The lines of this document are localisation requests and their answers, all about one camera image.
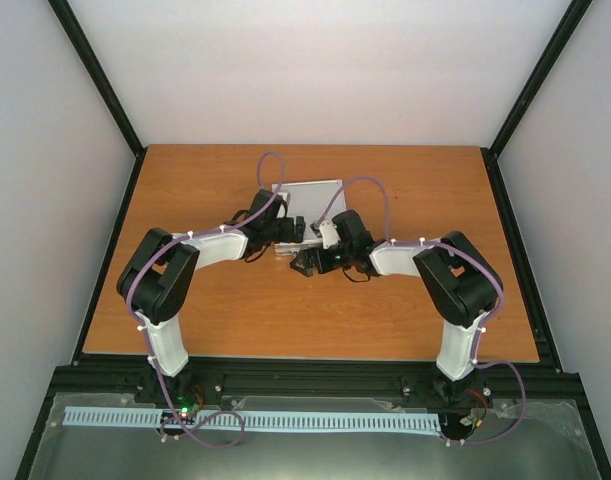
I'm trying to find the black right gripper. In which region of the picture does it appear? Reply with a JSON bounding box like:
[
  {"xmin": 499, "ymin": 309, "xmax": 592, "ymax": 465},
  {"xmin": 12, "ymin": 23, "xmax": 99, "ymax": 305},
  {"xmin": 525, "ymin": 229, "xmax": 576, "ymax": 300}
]
[{"xmin": 290, "ymin": 243, "xmax": 353, "ymax": 278}]

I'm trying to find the aluminium poker case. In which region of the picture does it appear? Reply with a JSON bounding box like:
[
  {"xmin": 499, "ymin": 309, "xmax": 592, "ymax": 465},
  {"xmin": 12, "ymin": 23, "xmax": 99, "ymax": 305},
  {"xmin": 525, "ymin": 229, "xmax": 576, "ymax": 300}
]
[{"xmin": 274, "ymin": 179, "xmax": 343, "ymax": 257}]

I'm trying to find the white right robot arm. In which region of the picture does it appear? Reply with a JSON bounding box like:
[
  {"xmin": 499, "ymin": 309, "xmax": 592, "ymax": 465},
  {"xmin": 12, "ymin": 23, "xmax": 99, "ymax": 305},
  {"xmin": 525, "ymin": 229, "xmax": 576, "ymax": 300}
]
[{"xmin": 290, "ymin": 210, "xmax": 505, "ymax": 382}]

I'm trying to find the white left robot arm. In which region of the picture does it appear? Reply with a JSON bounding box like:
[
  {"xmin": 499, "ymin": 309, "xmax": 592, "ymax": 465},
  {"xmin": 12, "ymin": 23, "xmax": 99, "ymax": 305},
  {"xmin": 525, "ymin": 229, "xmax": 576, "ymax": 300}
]
[{"xmin": 116, "ymin": 189, "xmax": 304, "ymax": 403}]

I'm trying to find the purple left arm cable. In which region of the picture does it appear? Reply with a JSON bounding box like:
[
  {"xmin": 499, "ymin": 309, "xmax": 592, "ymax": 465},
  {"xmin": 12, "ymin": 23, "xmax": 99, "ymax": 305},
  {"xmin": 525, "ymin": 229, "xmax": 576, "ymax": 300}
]
[{"xmin": 125, "ymin": 151, "xmax": 246, "ymax": 447}]

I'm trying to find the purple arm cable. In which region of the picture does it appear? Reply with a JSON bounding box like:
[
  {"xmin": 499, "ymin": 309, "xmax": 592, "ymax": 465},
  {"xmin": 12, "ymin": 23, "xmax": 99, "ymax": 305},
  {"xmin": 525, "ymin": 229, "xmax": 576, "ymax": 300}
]
[
  {"xmin": 314, "ymin": 176, "xmax": 527, "ymax": 447},
  {"xmin": 125, "ymin": 151, "xmax": 246, "ymax": 447}
]

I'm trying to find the light blue cable duct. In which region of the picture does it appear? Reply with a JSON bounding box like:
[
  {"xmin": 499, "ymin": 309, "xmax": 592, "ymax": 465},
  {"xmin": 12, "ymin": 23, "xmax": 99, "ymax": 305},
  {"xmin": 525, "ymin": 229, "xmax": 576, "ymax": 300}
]
[{"xmin": 62, "ymin": 406, "xmax": 441, "ymax": 436}]

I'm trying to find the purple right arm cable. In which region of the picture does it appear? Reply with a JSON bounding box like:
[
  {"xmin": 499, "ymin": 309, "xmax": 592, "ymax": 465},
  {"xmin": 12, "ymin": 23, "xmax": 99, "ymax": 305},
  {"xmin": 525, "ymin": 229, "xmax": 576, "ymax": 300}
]
[{"xmin": 314, "ymin": 176, "xmax": 527, "ymax": 447}]

